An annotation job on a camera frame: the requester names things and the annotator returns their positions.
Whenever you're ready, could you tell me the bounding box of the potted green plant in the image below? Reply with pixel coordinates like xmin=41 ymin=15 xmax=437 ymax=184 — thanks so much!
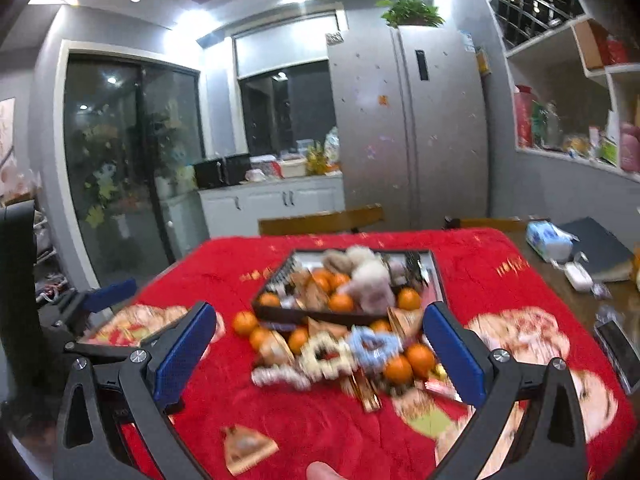
xmin=376 ymin=0 xmax=445 ymax=28

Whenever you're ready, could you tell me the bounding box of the cream knitted scrunchie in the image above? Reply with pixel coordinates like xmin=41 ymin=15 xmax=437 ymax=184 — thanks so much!
xmin=298 ymin=332 xmax=357 ymax=382

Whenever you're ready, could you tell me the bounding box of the wooden chair back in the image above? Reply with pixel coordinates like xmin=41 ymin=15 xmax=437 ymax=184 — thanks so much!
xmin=258 ymin=204 xmax=385 ymax=236

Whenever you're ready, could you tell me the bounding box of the mandarin orange middle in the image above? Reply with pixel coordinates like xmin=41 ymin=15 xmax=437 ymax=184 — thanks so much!
xmin=288 ymin=327 xmax=309 ymax=356

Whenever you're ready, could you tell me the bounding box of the glass sliding door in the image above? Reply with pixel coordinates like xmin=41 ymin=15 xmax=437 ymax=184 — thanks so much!
xmin=64 ymin=53 xmax=208 ymax=285

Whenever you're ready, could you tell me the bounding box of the person's right hand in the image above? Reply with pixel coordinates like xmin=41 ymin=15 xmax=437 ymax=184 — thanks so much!
xmin=306 ymin=462 xmax=345 ymax=480

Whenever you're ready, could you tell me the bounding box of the black microwave oven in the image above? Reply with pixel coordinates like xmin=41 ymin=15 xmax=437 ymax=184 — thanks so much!
xmin=194 ymin=154 xmax=252 ymax=190

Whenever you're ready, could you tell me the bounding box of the black shallow tray box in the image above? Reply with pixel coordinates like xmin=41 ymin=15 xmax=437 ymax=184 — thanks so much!
xmin=252 ymin=245 xmax=446 ymax=327

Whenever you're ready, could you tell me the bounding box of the blue tissue pack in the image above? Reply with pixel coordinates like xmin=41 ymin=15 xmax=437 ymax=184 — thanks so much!
xmin=525 ymin=220 xmax=576 ymax=263

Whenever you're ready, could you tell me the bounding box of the black smartphone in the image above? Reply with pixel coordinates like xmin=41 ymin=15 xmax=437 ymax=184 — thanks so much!
xmin=593 ymin=318 xmax=640 ymax=396

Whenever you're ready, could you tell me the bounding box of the red bear-print blanket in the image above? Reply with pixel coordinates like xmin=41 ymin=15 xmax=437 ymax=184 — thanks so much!
xmin=79 ymin=226 xmax=639 ymax=480

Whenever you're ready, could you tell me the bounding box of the brown snack packet in tray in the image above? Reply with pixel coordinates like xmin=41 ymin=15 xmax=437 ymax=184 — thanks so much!
xmin=256 ymin=332 xmax=295 ymax=367

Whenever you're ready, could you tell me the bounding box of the white wall shelf unit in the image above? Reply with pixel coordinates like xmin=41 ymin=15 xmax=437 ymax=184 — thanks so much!
xmin=487 ymin=0 xmax=639 ymax=181

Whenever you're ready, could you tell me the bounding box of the large right mandarin orange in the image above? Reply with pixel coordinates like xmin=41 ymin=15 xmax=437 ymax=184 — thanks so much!
xmin=405 ymin=342 xmax=437 ymax=379

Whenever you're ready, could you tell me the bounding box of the black notebook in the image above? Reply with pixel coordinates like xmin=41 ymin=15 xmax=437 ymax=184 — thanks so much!
xmin=559 ymin=217 xmax=634 ymax=283

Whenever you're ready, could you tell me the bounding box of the white kitchen cabinet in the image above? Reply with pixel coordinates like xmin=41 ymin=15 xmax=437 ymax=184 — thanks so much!
xmin=198 ymin=172 xmax=345 ymax=238

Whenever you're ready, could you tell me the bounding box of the mandarin orange upper right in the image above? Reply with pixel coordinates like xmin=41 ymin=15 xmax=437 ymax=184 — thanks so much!
xmin=383 ymin=354 xmax=413 ymax=386

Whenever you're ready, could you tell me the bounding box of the black white coil hair clip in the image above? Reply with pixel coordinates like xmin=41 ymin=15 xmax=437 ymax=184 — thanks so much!
xmin=266 ymin=256 xmax=297 ymax=295

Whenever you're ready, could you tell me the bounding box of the brown triangular snack packet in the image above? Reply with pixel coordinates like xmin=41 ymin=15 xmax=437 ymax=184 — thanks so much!
xmin=222 ymin=425 xmax=279 ymax=477

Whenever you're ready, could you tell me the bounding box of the white ruffled scrunchie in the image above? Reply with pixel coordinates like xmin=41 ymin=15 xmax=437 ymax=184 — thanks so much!
xmin=250 ymin=365 xmax=311 ymax=391

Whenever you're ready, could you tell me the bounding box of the silver double-door refrigerator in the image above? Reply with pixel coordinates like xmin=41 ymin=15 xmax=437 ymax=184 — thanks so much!
xmin=328 ymin=26 xmax=489 ymax=231

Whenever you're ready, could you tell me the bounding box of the white charger with cable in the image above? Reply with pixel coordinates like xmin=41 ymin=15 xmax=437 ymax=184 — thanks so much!
xmin=563 ymin=262 xmax=593 ymax=292

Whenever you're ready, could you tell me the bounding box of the white fluffy hair claw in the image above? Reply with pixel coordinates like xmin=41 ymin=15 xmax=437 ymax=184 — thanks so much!
xmin=321 ymin=245 xmax=395 ymax=315

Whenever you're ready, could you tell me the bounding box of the blue knitted scrunchie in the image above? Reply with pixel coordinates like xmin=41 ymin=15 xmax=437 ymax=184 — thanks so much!
xmin=346 ymin=326 xmax=402 ymax=372

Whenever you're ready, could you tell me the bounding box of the orange in tray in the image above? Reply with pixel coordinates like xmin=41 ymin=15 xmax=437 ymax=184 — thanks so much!
xmin=328 ymin=294 xmax=356 ymax=313
xmin=396 ymin=287 xmax=422 ymax=311

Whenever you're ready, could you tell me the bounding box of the mandarin orange left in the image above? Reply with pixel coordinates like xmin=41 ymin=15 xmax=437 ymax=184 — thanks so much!
xmin=232 ymin=310 xmax=259 ymax=337

